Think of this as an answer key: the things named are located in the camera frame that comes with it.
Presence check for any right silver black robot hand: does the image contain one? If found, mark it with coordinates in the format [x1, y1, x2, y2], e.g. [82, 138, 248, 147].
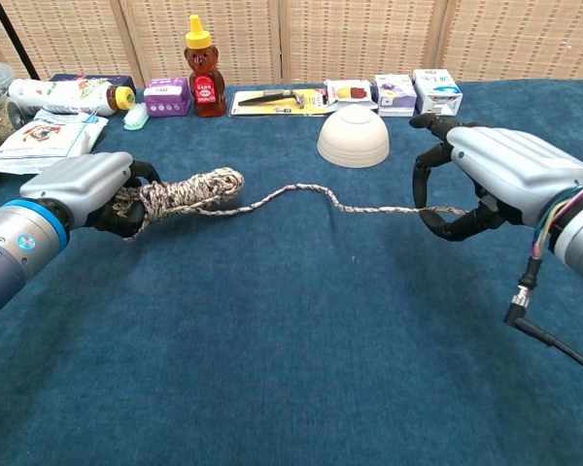
[409, 114, 583, 243]

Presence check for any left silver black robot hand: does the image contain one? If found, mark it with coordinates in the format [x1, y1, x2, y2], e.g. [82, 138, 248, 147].
[18, 150, 164, 239]

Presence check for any beige speckled braided rope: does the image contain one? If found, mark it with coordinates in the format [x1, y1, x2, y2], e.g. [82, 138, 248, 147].
[110, 167, 472, 243]

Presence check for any small white bowl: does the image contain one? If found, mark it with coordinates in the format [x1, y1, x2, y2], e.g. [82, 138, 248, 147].
[317, 104, 391, 169]

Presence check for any white printed plastic bag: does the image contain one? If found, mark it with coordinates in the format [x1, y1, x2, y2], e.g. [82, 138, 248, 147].
[0, 109, 109, 176]

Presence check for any white drink bottle yellow cap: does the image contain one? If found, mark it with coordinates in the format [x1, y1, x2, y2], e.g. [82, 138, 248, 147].
[8, 78, 137, 117]

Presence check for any white blue milk carton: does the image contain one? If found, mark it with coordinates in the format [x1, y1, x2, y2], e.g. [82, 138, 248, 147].
[412, 68, 463, 117]

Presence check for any small purple box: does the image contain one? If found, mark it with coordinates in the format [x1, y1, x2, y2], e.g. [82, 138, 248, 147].
[143, 77, 192, 118]

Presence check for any small purple white carton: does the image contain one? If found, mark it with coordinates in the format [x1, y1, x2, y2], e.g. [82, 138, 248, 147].
[372, 73, 418, 117]

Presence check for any black tripod stand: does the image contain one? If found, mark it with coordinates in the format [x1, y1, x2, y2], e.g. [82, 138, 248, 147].
[0, 0, 43, 82]

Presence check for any bear-shaped honey bottle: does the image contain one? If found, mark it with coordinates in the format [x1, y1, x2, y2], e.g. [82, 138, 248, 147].
[184, 14, 228, 118]

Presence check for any white snack packet red print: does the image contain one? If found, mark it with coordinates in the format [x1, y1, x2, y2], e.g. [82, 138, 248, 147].
[324, 79, 379, 109]

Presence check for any bamboo folding screen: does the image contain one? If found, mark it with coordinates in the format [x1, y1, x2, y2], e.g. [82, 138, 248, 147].
[0, 0, 583, 88]

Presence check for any razor on yellow blister card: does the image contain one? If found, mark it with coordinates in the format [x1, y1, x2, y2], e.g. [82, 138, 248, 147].
[229, 87, 339, 117]

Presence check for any blue carpet table mat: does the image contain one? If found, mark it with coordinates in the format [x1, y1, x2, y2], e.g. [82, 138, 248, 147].
[0, 80, 583, 466]

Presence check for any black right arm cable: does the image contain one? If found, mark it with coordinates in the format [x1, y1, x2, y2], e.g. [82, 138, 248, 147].
[503, 256, 583, 380]

